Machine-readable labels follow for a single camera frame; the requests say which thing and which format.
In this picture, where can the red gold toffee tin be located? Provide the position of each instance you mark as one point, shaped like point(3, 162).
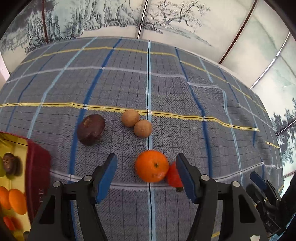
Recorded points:
point(34, 180)

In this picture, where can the tan longan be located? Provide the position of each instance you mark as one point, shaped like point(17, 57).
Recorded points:
point(129, 118)
point(143, 128)

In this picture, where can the landscape painted folding screen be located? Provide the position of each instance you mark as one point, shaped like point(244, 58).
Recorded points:
point(247, 37)

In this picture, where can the tan longan front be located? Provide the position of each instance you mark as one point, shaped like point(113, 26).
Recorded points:
point(143, 128)

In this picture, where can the large orange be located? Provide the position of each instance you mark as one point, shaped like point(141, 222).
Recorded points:
point(17, 201)

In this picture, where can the brown water chestnut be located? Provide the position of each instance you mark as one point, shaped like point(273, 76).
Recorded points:
point(12, 164)

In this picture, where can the small orange mandarin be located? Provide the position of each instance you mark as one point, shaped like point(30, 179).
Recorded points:
point(4, 198)

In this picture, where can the dark brown chestnut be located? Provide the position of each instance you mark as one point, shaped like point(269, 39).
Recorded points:
point(90, 129)

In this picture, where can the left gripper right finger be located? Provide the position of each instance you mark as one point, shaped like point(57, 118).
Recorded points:
point(240, 219)

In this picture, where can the small red tomato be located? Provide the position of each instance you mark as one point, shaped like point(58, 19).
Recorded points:
point(12, 223)

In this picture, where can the green lime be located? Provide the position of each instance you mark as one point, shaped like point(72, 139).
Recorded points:
point(2, 169)

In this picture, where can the blue plaid tablecloth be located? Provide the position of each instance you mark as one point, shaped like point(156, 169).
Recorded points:
point(145, 102)

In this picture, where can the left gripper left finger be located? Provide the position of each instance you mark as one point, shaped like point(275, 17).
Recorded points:
point(54, 217)

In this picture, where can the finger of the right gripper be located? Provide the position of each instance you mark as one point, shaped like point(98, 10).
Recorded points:
point(258, 181)
point(258, 198)

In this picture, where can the tan longan back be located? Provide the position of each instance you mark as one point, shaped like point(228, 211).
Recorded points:
point(129, 118)

